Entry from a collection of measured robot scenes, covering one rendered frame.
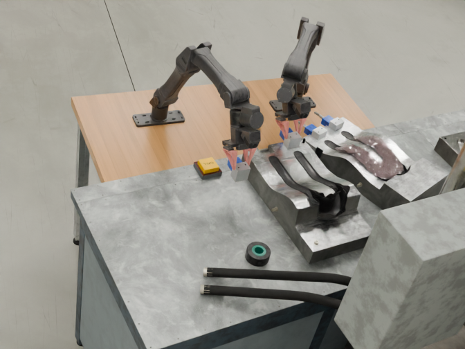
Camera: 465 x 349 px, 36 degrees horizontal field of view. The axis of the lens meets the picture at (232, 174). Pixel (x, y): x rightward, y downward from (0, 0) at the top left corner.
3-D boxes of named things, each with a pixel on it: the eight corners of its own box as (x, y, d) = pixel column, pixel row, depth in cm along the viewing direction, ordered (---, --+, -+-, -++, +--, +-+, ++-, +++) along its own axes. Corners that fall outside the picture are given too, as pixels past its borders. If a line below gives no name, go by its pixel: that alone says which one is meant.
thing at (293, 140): (270, 129, 275) (272, 118, 271) (281, 126, 277) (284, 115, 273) (287, 150, 267) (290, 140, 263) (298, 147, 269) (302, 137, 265)
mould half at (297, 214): (239, 167, 267) (245, 140, 259) (297, 156, 279) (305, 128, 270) (308, 264, 236) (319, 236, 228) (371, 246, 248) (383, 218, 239)
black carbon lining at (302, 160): (264, 161, 262) (269, 141, 256) (301, 154, 269) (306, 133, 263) (314, 226, 240) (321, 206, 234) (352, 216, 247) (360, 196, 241)
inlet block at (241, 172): (218, 156, 252) (221, 145, 249) (230, 154, 255) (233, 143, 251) (234, 182, 245) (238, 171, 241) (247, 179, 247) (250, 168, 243)
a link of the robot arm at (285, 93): (294, 106, 252) (304, 74, 248) (271, 99, 253) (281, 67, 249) (299, 99, 263) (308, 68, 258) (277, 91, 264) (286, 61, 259)
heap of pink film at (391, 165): (330, 150, 275) (335, 134, 270) (358, 134, 286) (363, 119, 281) (383, 188, 263) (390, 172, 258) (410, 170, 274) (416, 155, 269)
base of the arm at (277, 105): (321, 92, 302) (313, 82, 306) (279, 96, 294) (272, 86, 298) (316, 107, 307) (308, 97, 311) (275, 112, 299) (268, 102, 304)
